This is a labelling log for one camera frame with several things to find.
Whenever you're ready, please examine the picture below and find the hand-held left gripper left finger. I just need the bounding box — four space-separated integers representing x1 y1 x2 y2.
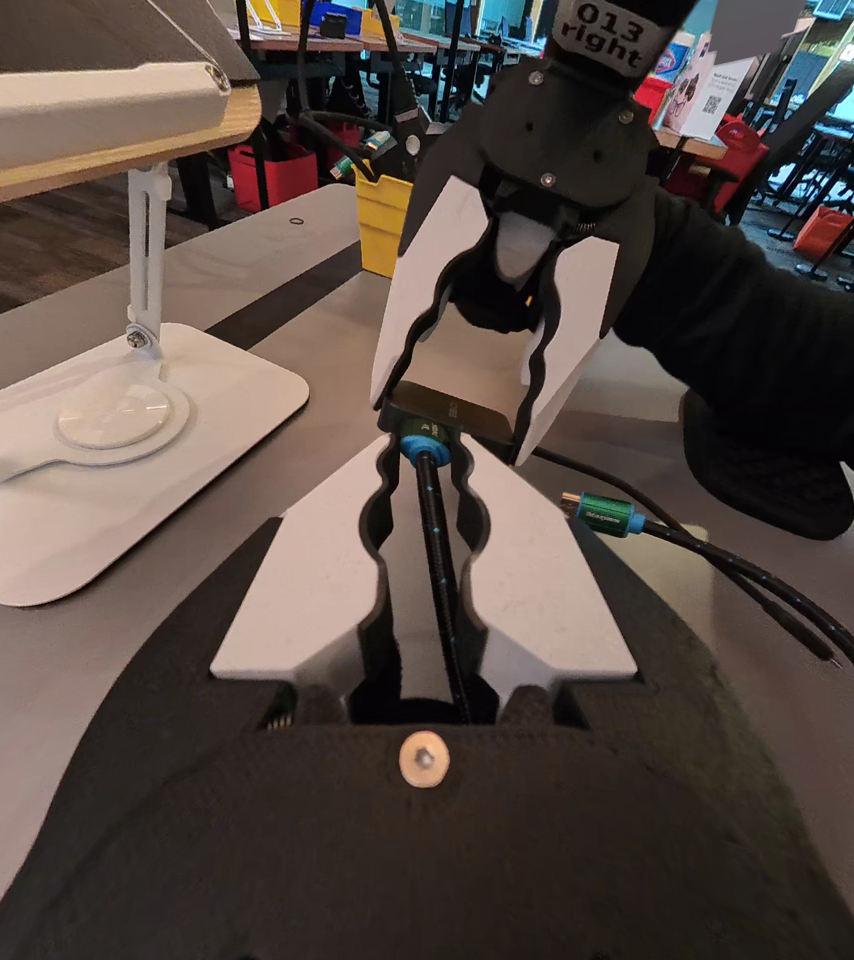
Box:
209 435 398 697

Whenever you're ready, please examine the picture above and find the blue plastic bin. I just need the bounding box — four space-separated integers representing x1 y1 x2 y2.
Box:
310 0 364 37

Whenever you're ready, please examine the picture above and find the white stand with wooden board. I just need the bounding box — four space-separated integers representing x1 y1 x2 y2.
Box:
0 0 310 607

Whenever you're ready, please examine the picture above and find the spare braided hdmi cable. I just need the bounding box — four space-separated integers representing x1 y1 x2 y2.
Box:
295 108 398 185

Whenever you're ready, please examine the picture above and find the red plastic bin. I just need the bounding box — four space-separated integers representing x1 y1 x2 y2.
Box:
228 142 319 213
633 73 674 114

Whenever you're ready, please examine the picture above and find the person's right forearm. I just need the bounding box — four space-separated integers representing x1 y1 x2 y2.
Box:
607 180 854 481

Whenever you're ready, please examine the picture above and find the white printed sign card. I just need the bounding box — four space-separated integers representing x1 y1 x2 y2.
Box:
663 33 758 140

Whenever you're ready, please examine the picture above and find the black braided hdmi cable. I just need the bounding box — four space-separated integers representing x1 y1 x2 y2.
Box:
395 418 854 751

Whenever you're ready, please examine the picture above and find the black mesh office chair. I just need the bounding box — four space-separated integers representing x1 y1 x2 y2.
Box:
680 390 854 543

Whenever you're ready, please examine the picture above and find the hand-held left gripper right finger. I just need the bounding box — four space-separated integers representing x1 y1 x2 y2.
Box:
451 433 638 699

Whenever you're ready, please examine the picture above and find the yellow plastic storage bin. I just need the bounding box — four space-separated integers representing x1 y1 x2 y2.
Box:
355 174 415 279

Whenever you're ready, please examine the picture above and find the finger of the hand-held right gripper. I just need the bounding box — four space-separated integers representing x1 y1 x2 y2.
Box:
369 174 490 412
509 237 622 468

